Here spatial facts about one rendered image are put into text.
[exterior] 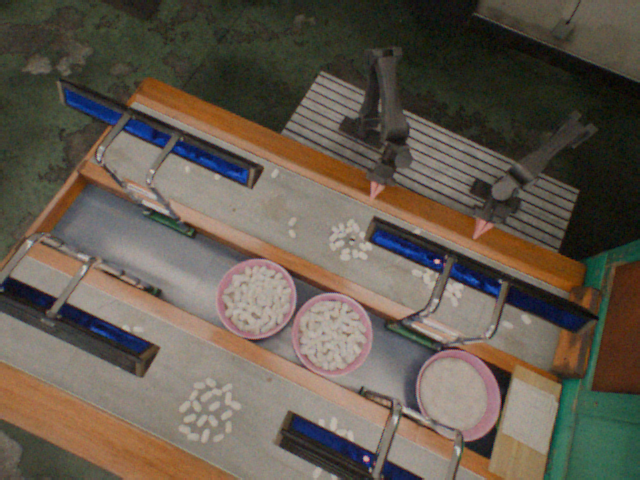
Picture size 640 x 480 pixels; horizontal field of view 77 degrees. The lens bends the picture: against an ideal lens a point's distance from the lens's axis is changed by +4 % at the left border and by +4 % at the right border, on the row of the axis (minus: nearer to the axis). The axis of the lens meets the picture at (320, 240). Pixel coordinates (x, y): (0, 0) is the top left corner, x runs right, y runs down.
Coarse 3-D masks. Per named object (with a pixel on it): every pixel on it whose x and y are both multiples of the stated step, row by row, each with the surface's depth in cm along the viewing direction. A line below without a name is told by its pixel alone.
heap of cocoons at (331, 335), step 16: (320, 304) 134; (336, 304) 134; (304, 320) 132; (320, 320) 132; (336, 320) 133; (352, 320) 134; (304, 336) 130; (320, 336) 131; (336, 336) 130; (352, 336) 131; (304, 352) 129; (320, 352) 130; (336, 352) 129; (352, 352) 130; (336, 368) 128
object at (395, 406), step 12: (372, 396) 117; (384, 396) 103; (396, 408) 90; (408, 408) 104; (396, 420) 88; (420, 420) 114; (432, 420) 103; (444, 432) 97; (456, 432) 90; (384, 444) 87; (456, 444) 88; (384, 456) 86; (456, 456) 87; (372, 468) 86; (456, 468) 86
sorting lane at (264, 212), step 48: (144, 144) 149; (192, 192) 144; (240, 192) 145; (288, 192) 146; (336, 192) 147; (288, 240) 140; (336, 240) 141; (432, 240) 144; (384, 288) 137; (432, 288) 138; (528, 336) 135
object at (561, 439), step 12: (588, 264) 143; (600, 264) 136; (588, 276) 140; (600, 276) 133; (564, 384) 127; (576, 384) 122; (564, 396) 125; (576, 396) 120; (564, 408) 123; (564, 420) 121; (552, 432) 123; (564, 432) 119; (552, 444) 121; (564, 444) 117; (552, 456) 119; (564, 456) 115; (552, 468) 117; (564, 468) 114
